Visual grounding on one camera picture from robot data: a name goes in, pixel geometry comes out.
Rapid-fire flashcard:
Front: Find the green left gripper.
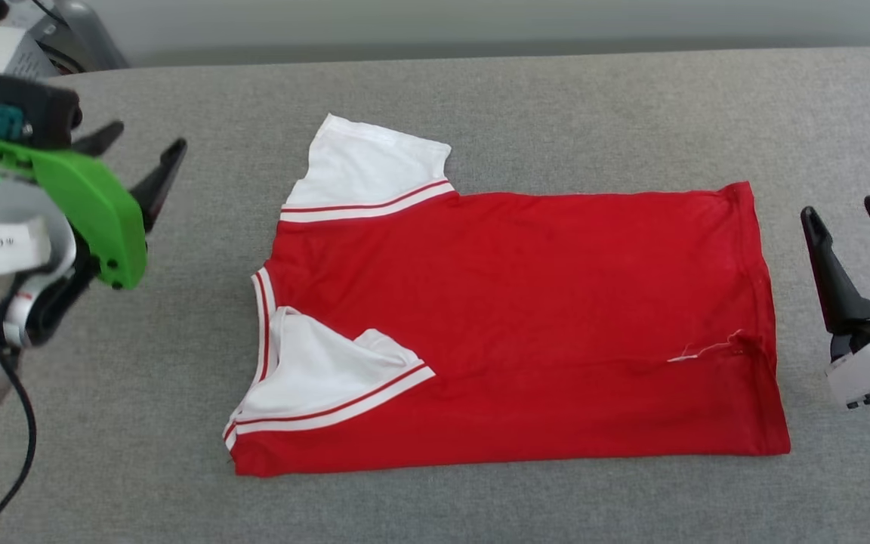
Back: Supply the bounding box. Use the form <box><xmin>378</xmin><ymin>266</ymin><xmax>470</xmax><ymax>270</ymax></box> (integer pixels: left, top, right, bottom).
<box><xmin>0</xmin><ymin>121</ymin><xmax>188</xmax><ymax>290</ymax></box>

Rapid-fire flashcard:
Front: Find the red and white T-shirt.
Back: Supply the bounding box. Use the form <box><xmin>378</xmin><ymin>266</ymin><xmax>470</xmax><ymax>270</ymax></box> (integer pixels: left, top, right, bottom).
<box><xmin>224</xmin><ymin>113</ymin><xmax>792</xmax><ymax>478</ymax></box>

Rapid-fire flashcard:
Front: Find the grey metal stand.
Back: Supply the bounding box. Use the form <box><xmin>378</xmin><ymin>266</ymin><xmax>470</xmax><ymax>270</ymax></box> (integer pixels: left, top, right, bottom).
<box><xmin>27</xmin><ymin>0</ymin><xmax>131</xmax><ymax>73</ymax></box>

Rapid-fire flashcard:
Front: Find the white partition screen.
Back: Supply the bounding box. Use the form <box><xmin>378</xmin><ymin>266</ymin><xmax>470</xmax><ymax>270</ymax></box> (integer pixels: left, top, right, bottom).
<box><xmin>91</xmin><ymin>0</ymin><xmax>870</xmax><ymax>67</ymax></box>

